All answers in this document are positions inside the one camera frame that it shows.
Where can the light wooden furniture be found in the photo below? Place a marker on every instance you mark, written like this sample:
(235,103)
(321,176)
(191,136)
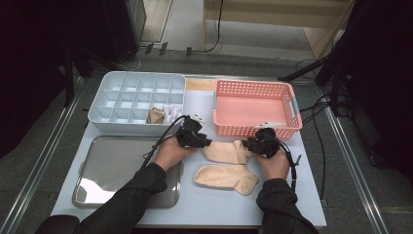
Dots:
(259,13)

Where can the black floor bracket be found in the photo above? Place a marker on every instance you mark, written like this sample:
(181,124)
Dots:
(163,48)
(148,48)
(189,51)

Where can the dark cabinet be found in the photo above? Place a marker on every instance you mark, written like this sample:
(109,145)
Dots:
(130,19)

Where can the white compartment storage box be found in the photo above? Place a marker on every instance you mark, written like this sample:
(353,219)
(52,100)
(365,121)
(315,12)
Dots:
(136,128)

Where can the translucent grey box lid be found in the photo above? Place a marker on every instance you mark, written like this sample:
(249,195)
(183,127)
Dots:
(110,162)

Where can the person's right hand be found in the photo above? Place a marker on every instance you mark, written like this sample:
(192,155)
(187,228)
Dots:
(276,167)

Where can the dark curtain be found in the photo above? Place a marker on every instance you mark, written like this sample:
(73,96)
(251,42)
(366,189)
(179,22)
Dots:
(26,65)
(389,97)

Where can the person's left hand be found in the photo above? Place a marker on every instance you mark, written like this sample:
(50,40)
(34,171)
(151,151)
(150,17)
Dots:
(170,154)

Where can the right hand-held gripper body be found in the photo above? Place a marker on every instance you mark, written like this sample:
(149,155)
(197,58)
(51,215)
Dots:
(268,143)

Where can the pink plastic basket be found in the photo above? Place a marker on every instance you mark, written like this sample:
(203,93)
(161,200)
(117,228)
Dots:
(253,110)

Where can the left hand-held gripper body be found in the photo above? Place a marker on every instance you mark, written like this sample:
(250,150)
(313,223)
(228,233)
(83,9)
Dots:
(190,135)

